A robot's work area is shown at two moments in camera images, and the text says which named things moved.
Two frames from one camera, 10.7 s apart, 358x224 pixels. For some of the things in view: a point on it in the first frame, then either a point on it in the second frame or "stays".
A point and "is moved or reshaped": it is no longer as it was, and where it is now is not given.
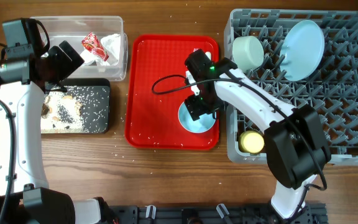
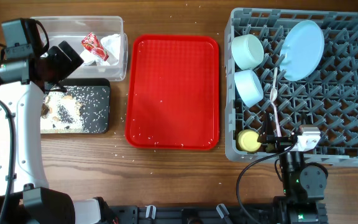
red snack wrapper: (91, 43) stays
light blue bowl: (203, 124) is moved or reshaped
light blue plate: (302, 50) stays
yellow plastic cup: (251, 142) stays
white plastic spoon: (209, 55) to (274, 93)
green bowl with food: (248, 53) stays
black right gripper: (196, 111) to (278, 142)
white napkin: (111, 44) stays
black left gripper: (68, 66) stays
